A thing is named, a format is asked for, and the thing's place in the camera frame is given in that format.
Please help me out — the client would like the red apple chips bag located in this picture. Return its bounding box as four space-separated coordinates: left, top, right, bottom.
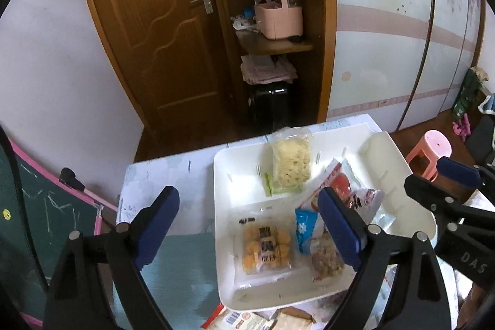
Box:
298 159 384 224

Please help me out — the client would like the clear nut mix packet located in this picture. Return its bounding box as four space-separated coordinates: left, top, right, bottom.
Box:
310 232 345 281

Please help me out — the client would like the blue white candy packet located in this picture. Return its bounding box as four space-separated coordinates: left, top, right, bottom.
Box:
295 208 325 255

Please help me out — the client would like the clear puffed rice packet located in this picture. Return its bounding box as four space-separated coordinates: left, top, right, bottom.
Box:
269 127 312 186

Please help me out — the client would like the yellow egg-yolk pastry packet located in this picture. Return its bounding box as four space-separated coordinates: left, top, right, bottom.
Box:
231 215 296 278

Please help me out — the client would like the light blue cake packet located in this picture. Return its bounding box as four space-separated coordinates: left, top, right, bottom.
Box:
341 159 396 230

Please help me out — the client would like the green snack packet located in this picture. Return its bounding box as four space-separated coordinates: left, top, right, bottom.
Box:
264 173 303 197

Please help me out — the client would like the pink plastic stool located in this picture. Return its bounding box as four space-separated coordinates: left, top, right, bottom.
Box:
405 130 452 181

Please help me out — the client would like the beige biscuit packet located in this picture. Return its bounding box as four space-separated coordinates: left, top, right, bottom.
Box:
273 306 316 330

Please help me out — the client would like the red white cracker packet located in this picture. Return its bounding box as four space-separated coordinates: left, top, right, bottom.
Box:
200 304 275 330

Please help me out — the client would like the white plastic storage bin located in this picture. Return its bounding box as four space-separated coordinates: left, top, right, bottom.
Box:
213 123 437 311

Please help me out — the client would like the folded pink cloth stack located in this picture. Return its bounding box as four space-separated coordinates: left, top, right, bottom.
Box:
240 54 298 85

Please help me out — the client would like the wooden corner shelf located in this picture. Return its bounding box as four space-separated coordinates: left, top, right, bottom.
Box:
216 0 337 126

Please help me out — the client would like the brown wooden door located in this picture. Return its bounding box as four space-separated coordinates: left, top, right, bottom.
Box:
87 0 230 131

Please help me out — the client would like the green chalkboard pink frame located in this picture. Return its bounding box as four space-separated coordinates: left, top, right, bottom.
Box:
1 139 118 329

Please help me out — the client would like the pink handled storage basket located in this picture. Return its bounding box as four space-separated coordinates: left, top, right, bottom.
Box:
254 0 303 40

